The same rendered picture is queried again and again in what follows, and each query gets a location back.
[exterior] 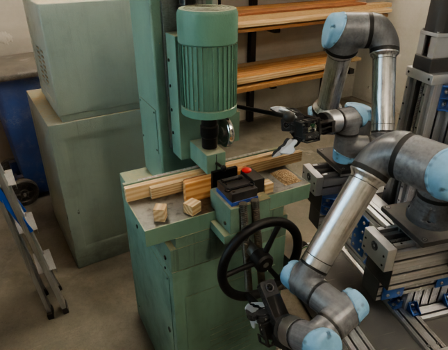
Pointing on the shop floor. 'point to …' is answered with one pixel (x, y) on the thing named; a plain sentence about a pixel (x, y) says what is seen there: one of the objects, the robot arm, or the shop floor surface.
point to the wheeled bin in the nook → (19, 121)
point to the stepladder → (12, 203)
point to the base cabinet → (194, 300)
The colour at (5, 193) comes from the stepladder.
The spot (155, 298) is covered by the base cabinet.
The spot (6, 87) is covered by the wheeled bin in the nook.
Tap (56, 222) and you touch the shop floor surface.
